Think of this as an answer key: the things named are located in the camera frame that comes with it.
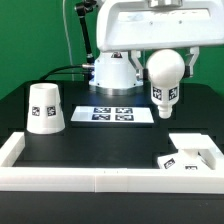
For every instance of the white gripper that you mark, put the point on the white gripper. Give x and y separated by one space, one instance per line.
124 25

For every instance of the white lamp bulb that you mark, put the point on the white lamp bulb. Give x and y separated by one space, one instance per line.
165 71

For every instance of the white lamp base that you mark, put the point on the white lamp base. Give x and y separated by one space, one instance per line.
187 157

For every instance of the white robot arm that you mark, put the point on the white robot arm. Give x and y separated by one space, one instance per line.
113 72

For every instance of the white lamp shade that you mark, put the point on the white lamp shade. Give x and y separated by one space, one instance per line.
45 114

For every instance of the white marker tag plate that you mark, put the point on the white marker tag plate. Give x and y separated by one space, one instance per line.
112 114

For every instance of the white U-shaped fence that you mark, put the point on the white U-shaped fence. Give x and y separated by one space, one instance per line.
109 180

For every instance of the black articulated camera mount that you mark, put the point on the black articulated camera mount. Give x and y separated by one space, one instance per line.
82 8

